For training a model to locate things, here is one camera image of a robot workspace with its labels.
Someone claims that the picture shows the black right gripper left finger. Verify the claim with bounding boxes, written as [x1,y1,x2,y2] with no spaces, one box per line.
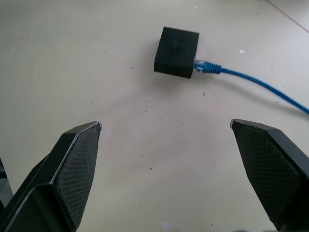
[0,121,103,232]

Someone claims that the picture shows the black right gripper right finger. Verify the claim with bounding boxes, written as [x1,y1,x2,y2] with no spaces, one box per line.
[230,118,309,232]

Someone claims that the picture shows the small black box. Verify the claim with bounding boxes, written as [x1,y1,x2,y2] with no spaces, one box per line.
[154,26,200,79]

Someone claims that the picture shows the blue Ethernet cable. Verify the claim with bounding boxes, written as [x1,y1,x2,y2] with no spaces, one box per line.
[194,58,309,115]

